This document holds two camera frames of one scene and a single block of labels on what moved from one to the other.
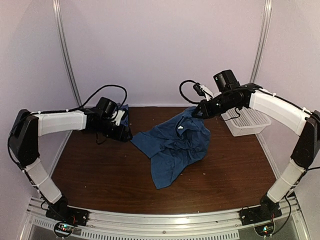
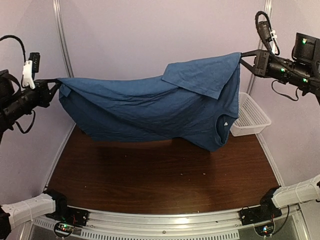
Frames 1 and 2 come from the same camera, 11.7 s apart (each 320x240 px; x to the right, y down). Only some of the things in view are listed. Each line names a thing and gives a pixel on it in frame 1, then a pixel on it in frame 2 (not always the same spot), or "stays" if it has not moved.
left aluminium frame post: [62, 36] stays
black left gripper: [122, 135] → [44, 93]
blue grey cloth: [173, 145] → [195, 101]
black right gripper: [207, 113] → [261, 65]
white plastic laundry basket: [250, 122] stays
